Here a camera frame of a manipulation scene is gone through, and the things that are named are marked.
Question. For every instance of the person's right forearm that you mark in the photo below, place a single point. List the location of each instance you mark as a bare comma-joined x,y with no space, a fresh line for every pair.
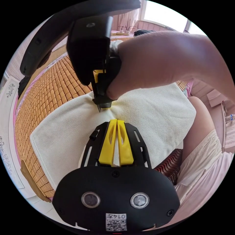
207,60

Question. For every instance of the black garment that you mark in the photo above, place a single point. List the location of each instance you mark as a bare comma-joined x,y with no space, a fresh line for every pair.
23,85
142,32

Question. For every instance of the white long pants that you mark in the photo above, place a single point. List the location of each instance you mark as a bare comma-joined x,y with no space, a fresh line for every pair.
64,128

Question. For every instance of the bed with woven mat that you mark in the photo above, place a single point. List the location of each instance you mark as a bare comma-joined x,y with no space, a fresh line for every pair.
55,82

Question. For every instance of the red striped cloth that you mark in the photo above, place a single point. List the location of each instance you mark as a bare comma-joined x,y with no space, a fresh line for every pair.
170,165

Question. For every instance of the person's body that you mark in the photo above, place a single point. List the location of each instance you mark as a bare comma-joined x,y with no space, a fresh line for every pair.
200,146

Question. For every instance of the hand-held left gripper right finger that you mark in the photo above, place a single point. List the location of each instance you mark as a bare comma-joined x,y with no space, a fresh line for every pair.
124,146

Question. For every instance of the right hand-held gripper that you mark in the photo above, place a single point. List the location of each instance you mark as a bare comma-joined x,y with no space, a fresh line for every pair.
86,51

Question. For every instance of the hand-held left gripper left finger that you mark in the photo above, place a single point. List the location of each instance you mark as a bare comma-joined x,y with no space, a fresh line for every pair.
107,143

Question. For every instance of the window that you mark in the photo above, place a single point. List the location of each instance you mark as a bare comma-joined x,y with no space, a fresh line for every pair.
161,11

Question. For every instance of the white power strip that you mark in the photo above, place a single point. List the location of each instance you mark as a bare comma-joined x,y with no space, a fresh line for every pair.
123,33

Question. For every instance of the person's right hand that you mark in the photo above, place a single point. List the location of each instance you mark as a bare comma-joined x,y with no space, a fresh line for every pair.
150,60

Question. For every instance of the cardboard carton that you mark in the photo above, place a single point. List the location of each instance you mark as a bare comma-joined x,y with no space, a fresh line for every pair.
214,98

